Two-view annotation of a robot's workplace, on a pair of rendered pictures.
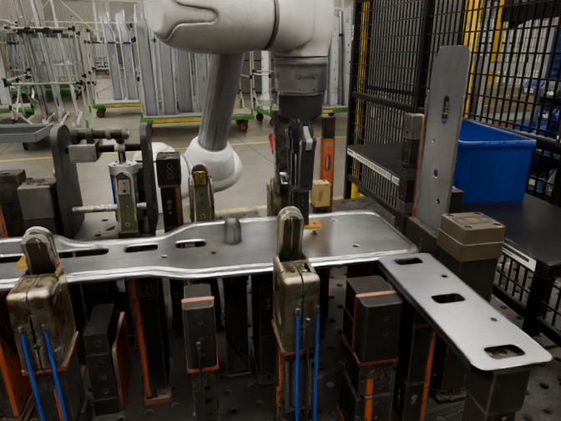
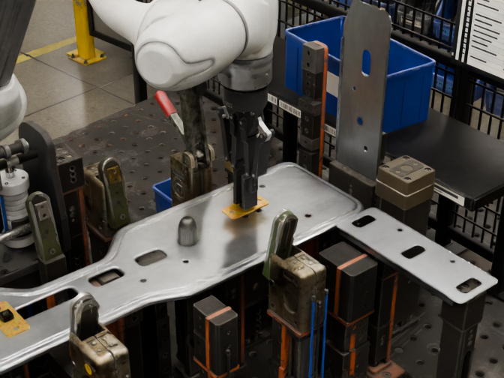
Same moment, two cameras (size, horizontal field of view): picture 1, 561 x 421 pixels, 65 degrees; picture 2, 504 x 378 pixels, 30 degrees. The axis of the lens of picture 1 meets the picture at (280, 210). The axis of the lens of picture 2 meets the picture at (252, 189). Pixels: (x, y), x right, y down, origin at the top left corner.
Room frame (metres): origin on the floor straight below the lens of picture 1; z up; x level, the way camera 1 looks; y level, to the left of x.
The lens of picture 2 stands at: (-0.48, 0.61, 1.92)
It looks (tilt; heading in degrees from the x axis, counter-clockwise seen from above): 31 degrees down; 332
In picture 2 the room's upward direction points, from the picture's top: straight up
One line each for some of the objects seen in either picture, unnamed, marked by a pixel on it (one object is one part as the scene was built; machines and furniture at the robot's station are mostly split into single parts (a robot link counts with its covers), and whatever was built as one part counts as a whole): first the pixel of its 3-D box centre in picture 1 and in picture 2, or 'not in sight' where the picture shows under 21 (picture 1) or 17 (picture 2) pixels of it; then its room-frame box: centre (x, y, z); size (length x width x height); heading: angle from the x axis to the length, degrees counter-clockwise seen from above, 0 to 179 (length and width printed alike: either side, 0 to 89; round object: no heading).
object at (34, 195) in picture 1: (56, 264); not in sight; (0.87, 0.49, 0.89); 0.13 x 0.11 x 0.38; 12
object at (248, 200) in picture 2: (300, 207); (249, 190); (0.76, -0.04, 1.06); 0.03 x 0.01 x 0.07; 102
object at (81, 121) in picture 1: (51, 81); not in sight; (7.05, 3.53, 0.88); 1.91 x 1.00 x 1.76; 21
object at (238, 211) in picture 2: (299, 223); (245, 204); (0.77, -0.04, 1.02); 0.08 x 0.04 x 0.01; 102
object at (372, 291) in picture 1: (366, 362); (342, 321); (0.61, -0.14, 0.84); 0.11 x 0.10 x 0.28; 12
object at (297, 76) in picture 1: (300, 76); (244, 67); (0.77, -0.03, 1.29); 0.09 x 0.09 x 0.06
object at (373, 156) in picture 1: (447, 185); (343, 103); (1.06, -0.42, 1.02); 0.90 x 0.22 x 0.03; 12
